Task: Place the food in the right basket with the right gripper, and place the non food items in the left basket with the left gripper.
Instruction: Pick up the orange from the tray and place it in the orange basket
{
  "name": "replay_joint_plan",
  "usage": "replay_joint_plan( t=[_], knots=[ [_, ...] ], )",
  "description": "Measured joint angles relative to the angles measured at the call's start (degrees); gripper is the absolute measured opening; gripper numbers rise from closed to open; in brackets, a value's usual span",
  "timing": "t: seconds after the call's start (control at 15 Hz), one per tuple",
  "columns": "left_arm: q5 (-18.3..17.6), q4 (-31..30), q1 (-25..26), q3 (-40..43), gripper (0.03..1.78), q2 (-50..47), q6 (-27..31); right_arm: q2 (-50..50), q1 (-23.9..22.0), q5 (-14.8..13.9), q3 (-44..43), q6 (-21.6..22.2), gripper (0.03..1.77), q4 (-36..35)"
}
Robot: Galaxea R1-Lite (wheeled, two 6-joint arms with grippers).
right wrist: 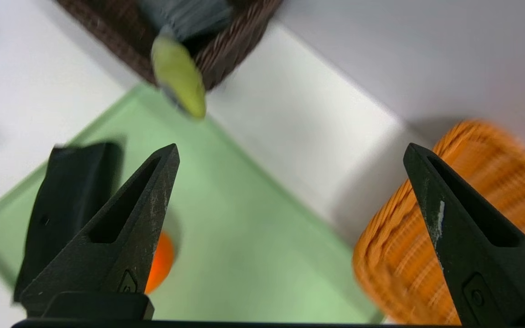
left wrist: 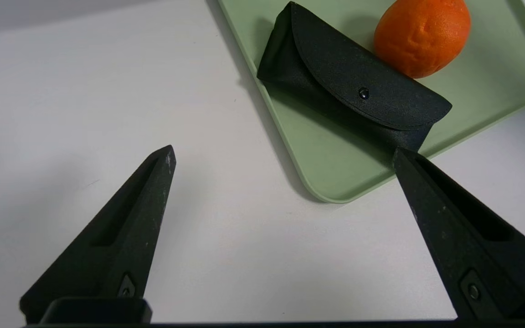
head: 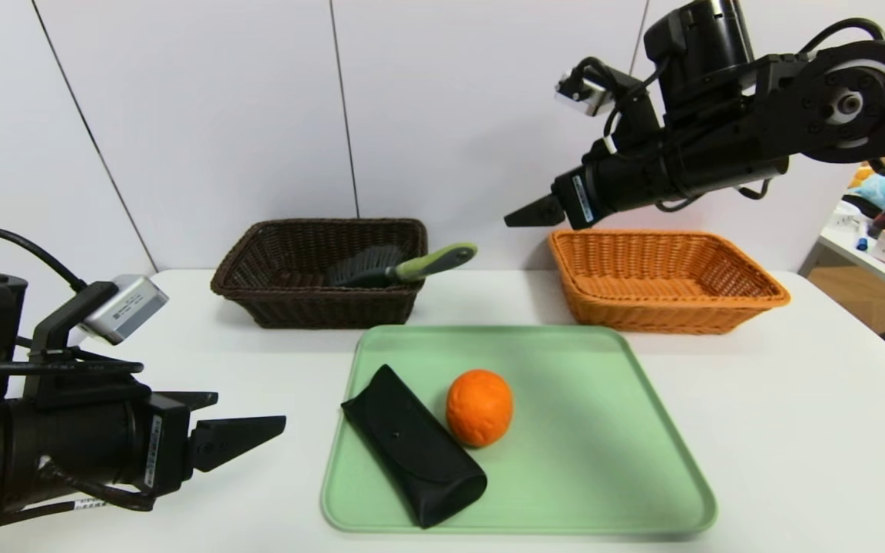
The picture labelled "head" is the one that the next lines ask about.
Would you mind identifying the thin black cable white tag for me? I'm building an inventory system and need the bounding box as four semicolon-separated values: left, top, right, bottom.
0;461;157;536

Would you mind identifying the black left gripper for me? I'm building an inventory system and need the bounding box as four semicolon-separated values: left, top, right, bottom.
3;391;287;508

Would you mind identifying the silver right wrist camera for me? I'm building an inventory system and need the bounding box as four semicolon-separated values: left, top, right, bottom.
555;56;662;151

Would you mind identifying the dark brown wicker basket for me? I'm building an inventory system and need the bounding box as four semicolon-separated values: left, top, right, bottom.
210;219;429;330

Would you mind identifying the grey brush with green handle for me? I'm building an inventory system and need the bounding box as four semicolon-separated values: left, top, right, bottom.
326;243;479;290

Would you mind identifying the black glasses case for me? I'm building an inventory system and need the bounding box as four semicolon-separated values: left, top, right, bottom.
341;364;489;528

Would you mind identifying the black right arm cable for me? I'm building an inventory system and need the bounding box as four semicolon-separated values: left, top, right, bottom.
796;17;885;56

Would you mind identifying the orange fruit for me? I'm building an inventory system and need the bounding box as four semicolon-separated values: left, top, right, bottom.
445;368;514;448

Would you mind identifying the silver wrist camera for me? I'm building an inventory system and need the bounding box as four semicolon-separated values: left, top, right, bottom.
555;56;662;151
24;275;169;400

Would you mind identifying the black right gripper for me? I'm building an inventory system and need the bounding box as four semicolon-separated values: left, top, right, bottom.
503;127;671;231

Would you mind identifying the light green plastic tray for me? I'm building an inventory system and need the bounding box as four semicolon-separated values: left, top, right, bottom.
320;325;718;534

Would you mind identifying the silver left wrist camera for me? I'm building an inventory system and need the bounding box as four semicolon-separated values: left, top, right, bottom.
24;275;169;400

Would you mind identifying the orange wicker basket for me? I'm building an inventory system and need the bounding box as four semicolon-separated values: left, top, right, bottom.
548;230;791;335

